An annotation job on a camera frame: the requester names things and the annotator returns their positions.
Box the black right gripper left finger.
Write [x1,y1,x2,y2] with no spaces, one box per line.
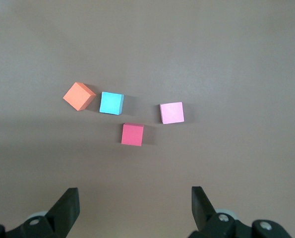
[0,187,80,238]

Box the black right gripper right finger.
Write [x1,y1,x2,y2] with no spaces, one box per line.
[186,186,293,238]

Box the orange foam block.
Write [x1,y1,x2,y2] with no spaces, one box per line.
[62,82,97,112]

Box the light blue foam block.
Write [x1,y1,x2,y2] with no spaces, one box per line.
[99,91,125,116]

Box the light pink foam block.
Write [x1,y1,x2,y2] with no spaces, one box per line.
[159,101,185,125]

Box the red foam block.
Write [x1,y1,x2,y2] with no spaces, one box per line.
[120,122,144,147]

